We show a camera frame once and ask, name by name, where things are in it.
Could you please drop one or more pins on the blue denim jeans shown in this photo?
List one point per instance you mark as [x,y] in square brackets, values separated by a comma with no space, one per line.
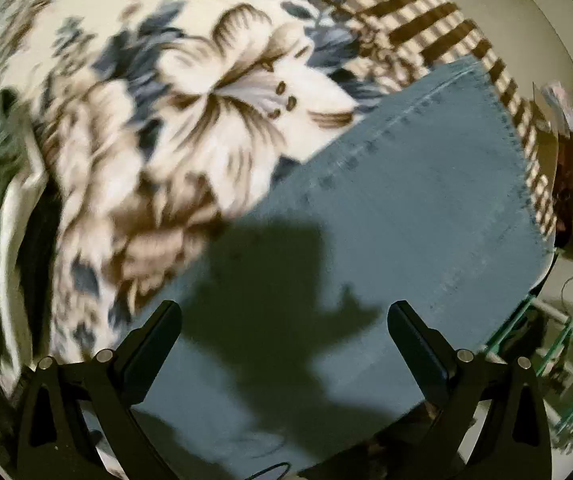
[284,361]

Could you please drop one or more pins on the floral bed blanket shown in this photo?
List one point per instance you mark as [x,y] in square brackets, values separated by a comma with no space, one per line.
[153,120]

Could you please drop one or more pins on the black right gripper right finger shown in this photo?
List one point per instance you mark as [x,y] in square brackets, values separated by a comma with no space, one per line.
[514,442]

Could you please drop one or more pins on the green metal rack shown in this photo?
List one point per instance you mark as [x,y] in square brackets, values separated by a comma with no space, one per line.
[546,335]

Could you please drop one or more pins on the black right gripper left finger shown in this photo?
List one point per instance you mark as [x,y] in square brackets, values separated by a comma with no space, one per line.
[54,441]

